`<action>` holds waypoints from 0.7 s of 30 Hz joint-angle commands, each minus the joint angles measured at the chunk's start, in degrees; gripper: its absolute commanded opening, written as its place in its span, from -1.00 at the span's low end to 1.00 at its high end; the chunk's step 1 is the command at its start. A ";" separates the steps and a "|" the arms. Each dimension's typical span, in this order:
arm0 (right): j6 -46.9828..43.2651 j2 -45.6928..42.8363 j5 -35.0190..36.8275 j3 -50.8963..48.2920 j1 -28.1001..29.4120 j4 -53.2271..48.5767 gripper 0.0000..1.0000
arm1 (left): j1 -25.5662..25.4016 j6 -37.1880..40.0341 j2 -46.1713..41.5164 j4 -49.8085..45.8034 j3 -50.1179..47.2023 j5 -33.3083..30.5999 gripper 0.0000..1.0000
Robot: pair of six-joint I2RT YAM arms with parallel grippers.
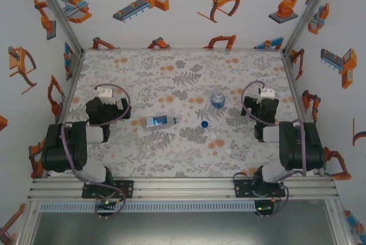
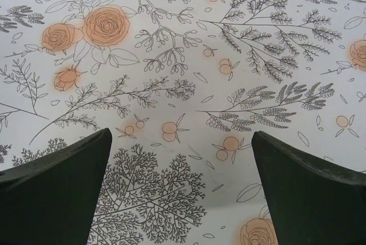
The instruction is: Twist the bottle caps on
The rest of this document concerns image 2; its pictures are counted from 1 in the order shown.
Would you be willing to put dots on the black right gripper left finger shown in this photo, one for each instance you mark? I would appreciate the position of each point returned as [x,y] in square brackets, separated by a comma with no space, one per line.
[51,193]

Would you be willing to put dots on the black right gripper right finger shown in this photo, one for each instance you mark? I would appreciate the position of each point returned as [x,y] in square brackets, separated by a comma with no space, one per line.
[311,199]

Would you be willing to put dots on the floral patterned table cover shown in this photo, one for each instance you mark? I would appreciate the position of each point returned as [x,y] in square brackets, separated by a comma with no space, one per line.
[183,56]

